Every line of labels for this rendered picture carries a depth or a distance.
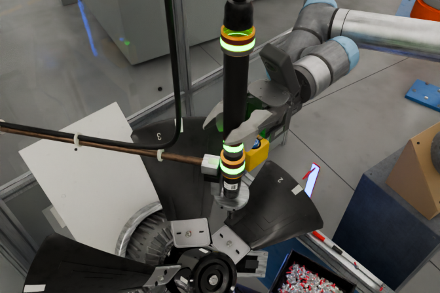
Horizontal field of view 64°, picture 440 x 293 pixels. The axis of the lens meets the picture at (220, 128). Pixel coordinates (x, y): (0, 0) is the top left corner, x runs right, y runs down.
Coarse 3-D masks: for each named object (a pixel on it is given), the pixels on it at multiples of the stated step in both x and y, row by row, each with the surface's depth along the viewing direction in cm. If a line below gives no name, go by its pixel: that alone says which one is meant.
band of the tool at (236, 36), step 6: (222, 30) 44; (228, 30) 46; (246, 30) 46; (252, 30) 45; (228, 36) 43; (234, 36) 47; (240, 36) 47; (246, 36) 43; (252, 36) 43; (252, 42) 44
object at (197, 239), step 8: (176, 224) 80; (184, 224) 79; (192, 224) 79; (200, 224) 78; (176, 232) 80; (184, 232) 79; (192, 232) 79; (208, 232) 78; (176, 240) 80; (184, 240) 79; (192, 240) 79; (200, 240) 78; (208, 240) 77
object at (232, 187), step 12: (228, 0) 41; (240, 0) 40; (228, 12) 41; (240, 12) 40; (252, 12) 41; (228, 24) 42; (240, 24) 41; (252, 24) 42; (228, 180) 63; (240, 180) 65; (228, 192) 66
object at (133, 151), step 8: (0, 128) 70; (8, 128) 69; (32, 136) 69; (40, 136) 68; (48, 136) 68; (56, 136) 68; (80, 144) 67; (88, 144) 67; (96, 144) 66; (104, 144) 66; (128, 152) 66; (136, 152) 65; (144, 152) 65; (152, 152) 65; (168, 152) 65; (176, 160) 64; (184, 160) 64; (192, 160) 64; (200, 160) 64
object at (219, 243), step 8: (216, 232) 86; (224, 232) 87; (232, 232) 87; (216, 240) 85; (224, 240) 85; (232, 240) 85; (240, 240) 85; (216, 248) 84; (224, 248) 84; (232, 248) 84; (240, 248) 84; (248, 248) 84; (232, 256) 82; (240, 256) 82
